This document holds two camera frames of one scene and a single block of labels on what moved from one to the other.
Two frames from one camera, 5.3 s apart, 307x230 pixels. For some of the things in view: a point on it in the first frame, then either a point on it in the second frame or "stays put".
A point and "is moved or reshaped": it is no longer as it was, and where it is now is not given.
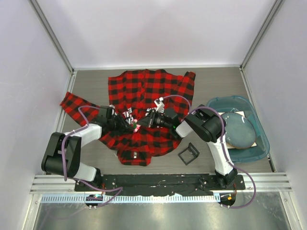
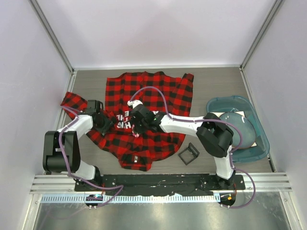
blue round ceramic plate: [240, 133] stays put
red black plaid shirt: [133, 97] stays put
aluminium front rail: [51, 184] stays put
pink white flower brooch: [135, 126] is moved or reshaped
